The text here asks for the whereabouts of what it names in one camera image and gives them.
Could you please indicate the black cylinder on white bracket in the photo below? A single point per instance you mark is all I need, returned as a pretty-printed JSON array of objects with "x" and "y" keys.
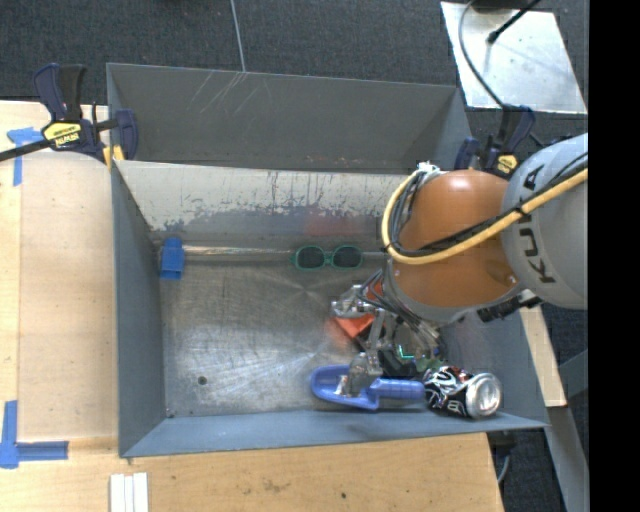
[{"x": 497, "y": 310}]

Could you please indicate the crushed black and white can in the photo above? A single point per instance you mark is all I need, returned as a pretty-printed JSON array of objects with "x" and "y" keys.
[{"x": 465, "y": 392}]

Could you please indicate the orange-red flat piece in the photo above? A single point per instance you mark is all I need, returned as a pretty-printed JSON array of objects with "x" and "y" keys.
[{"x": 356, "y": 327}]

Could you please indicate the green sunglasses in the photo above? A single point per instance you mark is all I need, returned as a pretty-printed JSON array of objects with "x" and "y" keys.
[{"x": 310, "y": 258}]

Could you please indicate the blue plastic scoop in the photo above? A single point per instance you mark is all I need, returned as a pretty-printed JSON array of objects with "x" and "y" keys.
[{"x": 395, "y": 390}]

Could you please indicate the blue block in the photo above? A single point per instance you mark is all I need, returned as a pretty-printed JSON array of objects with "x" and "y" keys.
[{"x": 171, "y": 259}]

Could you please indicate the grey metal bin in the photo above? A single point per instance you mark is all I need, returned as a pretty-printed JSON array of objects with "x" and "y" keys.
[{"x": 240, "y": 325}]

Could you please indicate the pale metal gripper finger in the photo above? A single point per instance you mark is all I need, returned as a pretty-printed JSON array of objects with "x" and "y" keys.
[
  {"x": 374, "y": 364},
  {"x": 357, "y": 375}
]

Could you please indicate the pale wood board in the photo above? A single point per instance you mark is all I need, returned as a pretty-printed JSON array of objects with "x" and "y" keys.
[{"x": 65, "y": 300}]

